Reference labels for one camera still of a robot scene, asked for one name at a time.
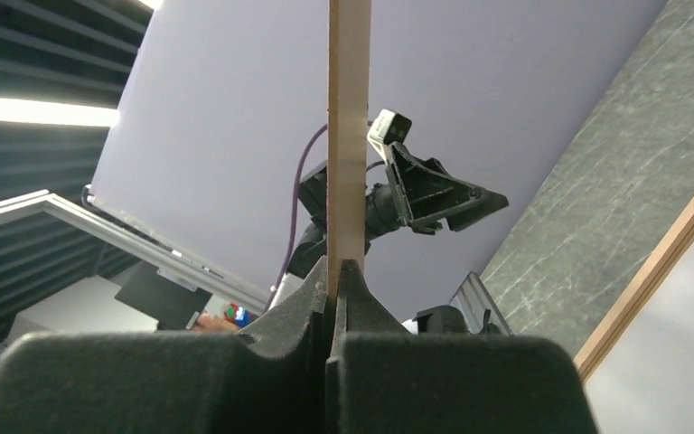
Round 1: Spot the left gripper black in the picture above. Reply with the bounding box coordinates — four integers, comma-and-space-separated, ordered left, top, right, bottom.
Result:
388, 142, 509, 235

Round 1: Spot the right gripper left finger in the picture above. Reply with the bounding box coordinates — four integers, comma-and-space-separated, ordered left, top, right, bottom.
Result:
0, 259, 327, 433

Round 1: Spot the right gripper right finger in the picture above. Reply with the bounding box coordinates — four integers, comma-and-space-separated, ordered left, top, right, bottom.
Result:
325, 259, 597, 433

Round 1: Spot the wooden picture frame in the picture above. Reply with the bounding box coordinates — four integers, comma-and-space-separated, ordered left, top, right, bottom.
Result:
574, 196, 694, 382

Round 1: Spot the brown backing board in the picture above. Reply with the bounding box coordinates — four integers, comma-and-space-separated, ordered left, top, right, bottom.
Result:
327, 0, 371, 302

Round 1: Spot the glossy landscape photo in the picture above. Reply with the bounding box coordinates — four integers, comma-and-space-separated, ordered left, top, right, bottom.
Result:
585, 241, 694, 434

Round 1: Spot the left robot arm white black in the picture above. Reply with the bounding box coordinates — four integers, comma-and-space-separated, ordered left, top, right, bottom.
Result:
268, 142, 509, 307

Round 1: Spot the ceiling strip light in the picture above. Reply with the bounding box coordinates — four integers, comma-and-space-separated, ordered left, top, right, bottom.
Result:
0, 98, 120, 127

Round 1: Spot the aluminium extrusion rail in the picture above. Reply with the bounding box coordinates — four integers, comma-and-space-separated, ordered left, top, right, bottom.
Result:
0, 189, 512, 336

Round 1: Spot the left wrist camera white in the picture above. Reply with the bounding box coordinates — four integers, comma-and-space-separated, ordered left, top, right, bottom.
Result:
367, 108, 413, 146

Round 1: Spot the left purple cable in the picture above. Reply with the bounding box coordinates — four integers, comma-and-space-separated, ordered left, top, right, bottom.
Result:
263, 119, 378, 310

